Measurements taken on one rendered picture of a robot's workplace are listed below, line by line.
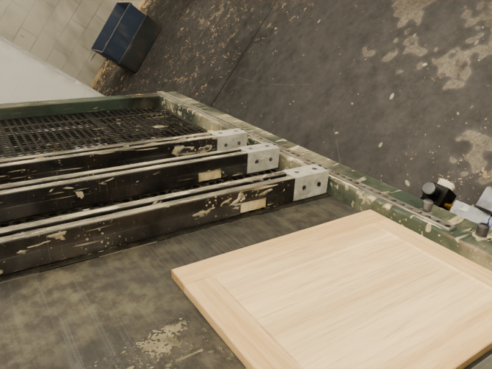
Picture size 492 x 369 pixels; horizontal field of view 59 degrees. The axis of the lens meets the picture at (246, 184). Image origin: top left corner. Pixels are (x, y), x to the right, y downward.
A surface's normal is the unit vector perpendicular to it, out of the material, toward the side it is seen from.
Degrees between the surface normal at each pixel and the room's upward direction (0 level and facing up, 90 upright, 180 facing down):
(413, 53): 0
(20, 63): 90
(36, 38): 90
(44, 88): 90
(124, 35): 90
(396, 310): 56
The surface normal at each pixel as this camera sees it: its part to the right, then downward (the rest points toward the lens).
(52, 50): 0.53, 0.39
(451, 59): -0.66, -0.37
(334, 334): 0.05, -0.92
